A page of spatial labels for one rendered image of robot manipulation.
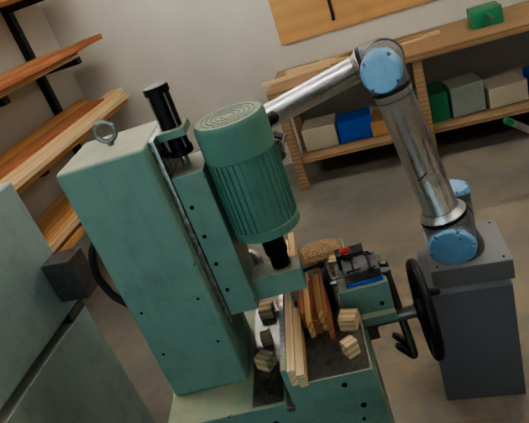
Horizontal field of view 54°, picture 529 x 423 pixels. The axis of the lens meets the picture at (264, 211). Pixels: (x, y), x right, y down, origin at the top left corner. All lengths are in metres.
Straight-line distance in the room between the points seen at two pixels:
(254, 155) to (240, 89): 3.52
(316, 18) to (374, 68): 2.95
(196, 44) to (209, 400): 3.59
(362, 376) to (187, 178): 0.62
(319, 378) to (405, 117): 0.77
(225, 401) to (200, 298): 0.31
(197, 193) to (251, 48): 3.41
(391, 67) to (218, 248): 0.68
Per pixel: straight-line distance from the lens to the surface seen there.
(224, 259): 1.33
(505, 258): 2.01
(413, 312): 1.54
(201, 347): 1.45
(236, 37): 4.59
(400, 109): 1.57
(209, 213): 1.26
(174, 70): 4.80
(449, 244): 1.74
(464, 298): 2.03
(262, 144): 1.19
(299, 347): 1.34
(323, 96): 1.74
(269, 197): 1.23
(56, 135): 3.88
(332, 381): 1.31
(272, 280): 1.40
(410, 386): 2.46
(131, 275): 1.34
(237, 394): 1.51
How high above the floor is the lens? 1.82
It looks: 26 degrees down
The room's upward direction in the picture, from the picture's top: 20 degrees counter-clockwise
